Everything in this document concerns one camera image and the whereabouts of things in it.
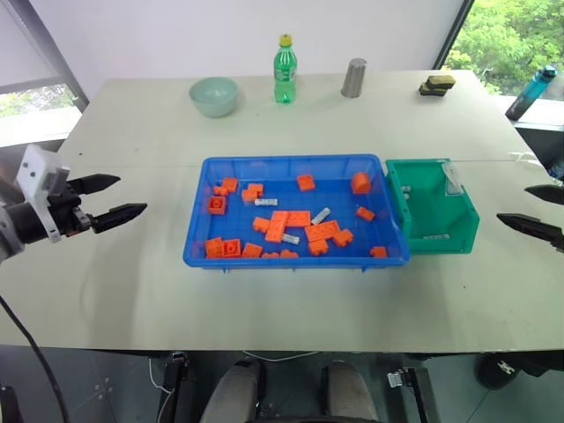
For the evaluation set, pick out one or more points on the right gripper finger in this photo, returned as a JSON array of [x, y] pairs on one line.
[[548, 194], [535, 227]]

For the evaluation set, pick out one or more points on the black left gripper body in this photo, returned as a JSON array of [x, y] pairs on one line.
[[66, 211]]

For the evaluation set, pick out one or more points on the black table leg frame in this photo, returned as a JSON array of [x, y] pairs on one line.
[[414, 394], [178, 388]]

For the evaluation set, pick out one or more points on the orange rounded block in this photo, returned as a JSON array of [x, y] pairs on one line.
[[361, 183]]

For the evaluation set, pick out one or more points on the green soda bottle yellow cap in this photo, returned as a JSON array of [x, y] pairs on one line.
[[285, 75]]

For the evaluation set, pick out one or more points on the orange long building block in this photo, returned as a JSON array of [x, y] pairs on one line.
[[321, 231], [276, 227]]

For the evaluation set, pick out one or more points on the orange square building block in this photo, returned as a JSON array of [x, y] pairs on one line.
[[231, 248], [217, 205]]

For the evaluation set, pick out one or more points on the green plastic bin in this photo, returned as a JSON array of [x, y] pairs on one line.
[[434, 211]]

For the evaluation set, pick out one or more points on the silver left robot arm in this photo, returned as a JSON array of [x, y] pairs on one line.
[[9, 235]]

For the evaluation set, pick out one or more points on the steel tumbler cup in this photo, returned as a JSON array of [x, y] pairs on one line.
[[353, 79]]

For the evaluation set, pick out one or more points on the blue plastic tray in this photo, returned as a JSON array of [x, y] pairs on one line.
[[335, 202]]

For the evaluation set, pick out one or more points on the black shoe white logo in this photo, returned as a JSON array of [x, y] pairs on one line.
[[506, 370]]

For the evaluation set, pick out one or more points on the clear label holder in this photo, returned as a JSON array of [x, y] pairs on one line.
[[453, 180]]

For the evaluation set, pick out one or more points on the yellow black sponge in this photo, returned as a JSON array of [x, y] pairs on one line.
[[432, 91], [440, 79]]

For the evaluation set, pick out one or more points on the pale green bowl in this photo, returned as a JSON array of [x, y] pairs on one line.
[[213, 99]]

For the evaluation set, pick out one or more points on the blue sports water bottle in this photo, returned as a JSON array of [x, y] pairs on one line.
[[526, 94]]

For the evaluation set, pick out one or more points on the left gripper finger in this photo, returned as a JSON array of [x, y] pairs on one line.
[[102, 182], [119, 214]]

